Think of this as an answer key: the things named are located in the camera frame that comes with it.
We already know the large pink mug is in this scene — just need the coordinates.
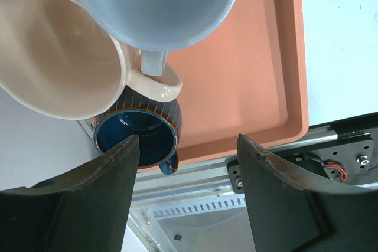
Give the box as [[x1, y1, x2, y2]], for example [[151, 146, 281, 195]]
[[1, 0, 183, 120]]

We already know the white cable duct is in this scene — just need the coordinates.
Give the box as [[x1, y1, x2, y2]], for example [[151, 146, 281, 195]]
[[131, 194, 246, 222]]

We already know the blue mug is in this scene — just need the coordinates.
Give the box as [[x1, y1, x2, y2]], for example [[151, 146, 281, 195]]
[[93, 87, 183, 175]]

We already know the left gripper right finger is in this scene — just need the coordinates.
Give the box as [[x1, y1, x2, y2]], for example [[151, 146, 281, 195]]
[[237, 135, 377, 251]]

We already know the salmon plastic tray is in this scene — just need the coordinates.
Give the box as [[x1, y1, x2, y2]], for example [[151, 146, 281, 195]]
[[0, 0, 310, 167]]

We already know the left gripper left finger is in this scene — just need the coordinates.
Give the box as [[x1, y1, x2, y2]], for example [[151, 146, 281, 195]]
[[1, 135, 139, 251]]

